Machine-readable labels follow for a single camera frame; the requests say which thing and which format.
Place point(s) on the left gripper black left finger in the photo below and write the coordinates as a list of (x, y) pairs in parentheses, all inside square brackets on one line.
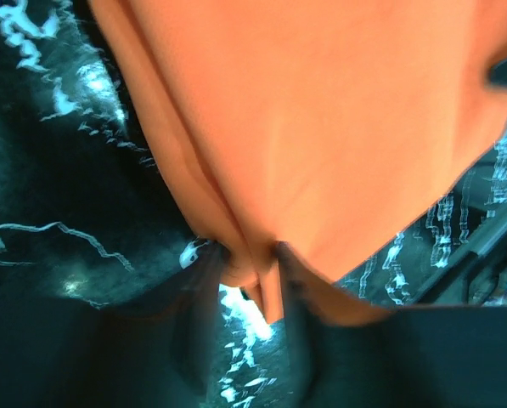
[(153, 351)]

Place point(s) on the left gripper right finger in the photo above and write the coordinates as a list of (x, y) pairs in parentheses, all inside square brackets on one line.
[(348, 352)]

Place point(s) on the orange t shirt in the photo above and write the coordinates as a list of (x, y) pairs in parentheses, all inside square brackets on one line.
[(331, 125)]

